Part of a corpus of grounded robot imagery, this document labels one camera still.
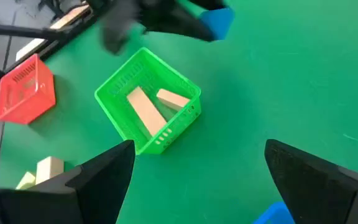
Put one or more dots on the red plastic basket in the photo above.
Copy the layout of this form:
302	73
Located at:
26	93

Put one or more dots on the wooden table side board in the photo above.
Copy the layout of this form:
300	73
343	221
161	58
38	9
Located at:
67	17

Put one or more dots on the blue block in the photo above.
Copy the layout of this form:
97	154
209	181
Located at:
221	23

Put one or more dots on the thick wooden block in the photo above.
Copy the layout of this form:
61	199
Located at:
49	169

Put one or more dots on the green plastic basket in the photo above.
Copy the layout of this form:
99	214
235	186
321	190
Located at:
117	102

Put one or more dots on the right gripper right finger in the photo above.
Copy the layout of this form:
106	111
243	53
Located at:
322	193

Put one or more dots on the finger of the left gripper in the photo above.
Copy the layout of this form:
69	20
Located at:
179	25
118	32

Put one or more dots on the blue plastic basket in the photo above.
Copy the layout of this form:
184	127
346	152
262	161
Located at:
273	216

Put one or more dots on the long wooden block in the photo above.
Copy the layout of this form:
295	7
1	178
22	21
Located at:
146	110

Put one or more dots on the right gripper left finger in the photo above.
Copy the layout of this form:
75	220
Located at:
73	199

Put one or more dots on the yellow-green arch block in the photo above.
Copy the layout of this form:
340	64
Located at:
26	182

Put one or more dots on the short wooden block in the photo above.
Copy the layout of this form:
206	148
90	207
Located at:
172	99

